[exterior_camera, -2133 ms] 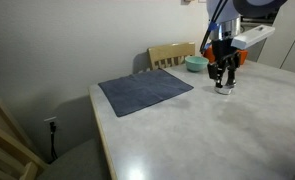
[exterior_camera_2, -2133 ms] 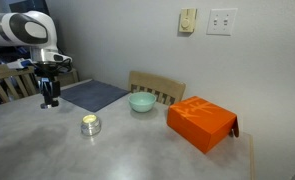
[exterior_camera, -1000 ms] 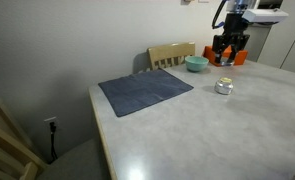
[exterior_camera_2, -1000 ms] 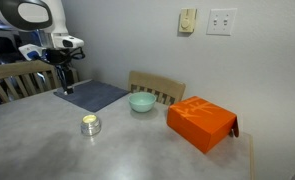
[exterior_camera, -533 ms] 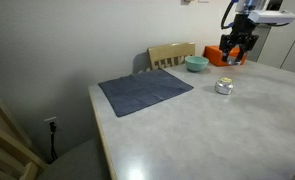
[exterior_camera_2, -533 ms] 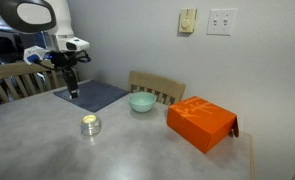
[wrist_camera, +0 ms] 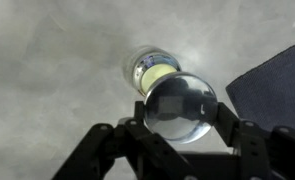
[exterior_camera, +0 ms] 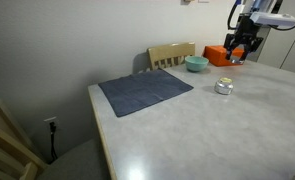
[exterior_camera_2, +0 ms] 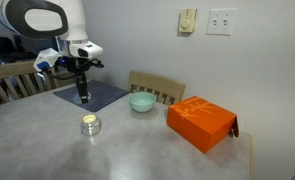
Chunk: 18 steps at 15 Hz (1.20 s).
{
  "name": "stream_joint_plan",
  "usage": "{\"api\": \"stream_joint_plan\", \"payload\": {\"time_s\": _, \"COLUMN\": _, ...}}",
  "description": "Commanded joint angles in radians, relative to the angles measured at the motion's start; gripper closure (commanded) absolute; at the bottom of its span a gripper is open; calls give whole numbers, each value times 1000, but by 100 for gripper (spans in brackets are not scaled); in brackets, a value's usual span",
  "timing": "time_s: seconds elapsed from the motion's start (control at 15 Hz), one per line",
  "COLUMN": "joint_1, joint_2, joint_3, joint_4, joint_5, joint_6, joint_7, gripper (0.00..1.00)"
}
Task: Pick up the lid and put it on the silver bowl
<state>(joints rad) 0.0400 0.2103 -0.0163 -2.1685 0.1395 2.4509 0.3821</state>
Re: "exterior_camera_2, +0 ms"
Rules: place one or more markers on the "wooden chair at left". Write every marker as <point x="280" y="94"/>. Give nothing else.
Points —
<point x="19" y="80"/>

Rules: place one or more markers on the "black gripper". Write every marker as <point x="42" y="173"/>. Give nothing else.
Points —
<point x="78" y="66"/>

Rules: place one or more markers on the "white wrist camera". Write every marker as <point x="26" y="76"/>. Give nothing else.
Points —
<point x="87" y="50"/>

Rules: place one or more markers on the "dark blue cloth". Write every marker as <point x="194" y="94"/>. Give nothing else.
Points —
<point x="100" y="95"/>

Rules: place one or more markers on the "orange cardboard box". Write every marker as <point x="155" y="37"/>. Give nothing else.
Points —
<point x="201" y="122"/>

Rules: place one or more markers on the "light wooden chair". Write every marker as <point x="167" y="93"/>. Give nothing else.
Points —
<point x="166" y="90"/>

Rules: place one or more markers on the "teal bowl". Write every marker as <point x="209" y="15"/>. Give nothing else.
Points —
<point x="141" y="101"/>

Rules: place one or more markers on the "white double light switch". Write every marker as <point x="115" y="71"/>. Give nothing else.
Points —
<point x="221" y="21"/>

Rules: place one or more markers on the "beige thermostat dial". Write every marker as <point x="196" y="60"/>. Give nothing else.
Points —
<point x="187" y="20"/>

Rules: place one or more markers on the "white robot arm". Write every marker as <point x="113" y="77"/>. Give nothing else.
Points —
<point x="65" y="19"/>

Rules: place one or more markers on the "silver bowl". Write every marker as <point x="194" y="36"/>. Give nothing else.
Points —
<point x="90" y="125"/>

